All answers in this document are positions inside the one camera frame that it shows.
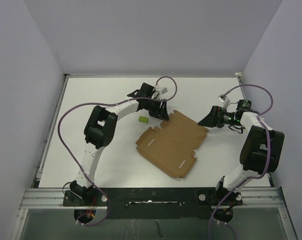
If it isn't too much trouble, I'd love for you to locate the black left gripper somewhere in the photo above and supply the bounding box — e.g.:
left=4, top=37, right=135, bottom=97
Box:
left=145, top=97, right=169, bottom=121

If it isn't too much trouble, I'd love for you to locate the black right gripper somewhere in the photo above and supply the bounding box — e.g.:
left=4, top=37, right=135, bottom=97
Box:
left=198, top=106, right=240, bottom=129

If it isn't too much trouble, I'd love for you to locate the brown cardboard box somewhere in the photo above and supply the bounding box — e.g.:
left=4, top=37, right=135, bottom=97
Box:
left=136, top=110, right=209, bottom=179

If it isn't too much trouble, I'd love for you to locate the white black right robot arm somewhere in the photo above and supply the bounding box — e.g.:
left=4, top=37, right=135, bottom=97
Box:
left=198, top=99, right=284, bottom=204

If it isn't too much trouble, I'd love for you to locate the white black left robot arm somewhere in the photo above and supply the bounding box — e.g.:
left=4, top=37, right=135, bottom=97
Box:
left=68, top=83, right=169, bottom=206

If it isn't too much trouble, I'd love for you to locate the green wooden block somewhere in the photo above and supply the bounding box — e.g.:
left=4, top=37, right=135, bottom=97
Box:
left=138, top=116, right=149, bottom=124

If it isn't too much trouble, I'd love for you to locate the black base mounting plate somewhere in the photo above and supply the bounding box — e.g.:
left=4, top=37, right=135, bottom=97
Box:
left=63, top=187, right=243, bottom=224

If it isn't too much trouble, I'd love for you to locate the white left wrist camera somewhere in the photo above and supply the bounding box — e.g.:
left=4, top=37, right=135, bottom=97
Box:
left=155, top=84, right=168, bottom=95

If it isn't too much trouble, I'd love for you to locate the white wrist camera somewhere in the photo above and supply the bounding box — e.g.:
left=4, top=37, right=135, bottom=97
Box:
left=155, top=84, right=168, bottom=95
left=218, top=94, right=230, bottom=104

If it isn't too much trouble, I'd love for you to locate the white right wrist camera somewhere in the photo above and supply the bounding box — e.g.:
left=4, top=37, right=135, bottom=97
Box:
left=218, top=94, right=230, bottom=104

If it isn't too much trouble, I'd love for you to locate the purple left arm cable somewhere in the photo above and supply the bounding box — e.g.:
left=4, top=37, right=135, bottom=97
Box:
left=57, top=76, right=178, bottom=227

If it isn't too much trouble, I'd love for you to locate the aluminium frame rail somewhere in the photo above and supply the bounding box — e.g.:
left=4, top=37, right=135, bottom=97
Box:
left=20, top=187, right=283, bottom=209

